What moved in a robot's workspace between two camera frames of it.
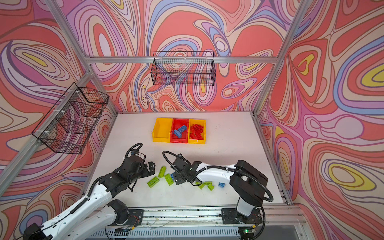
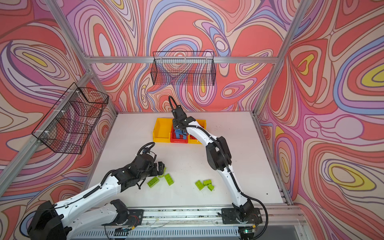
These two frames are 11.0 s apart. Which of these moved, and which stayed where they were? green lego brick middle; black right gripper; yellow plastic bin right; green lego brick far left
Moved: black right gripper
Stayed: yellow plastic bin right; green lego brick far left; green lego brick middle
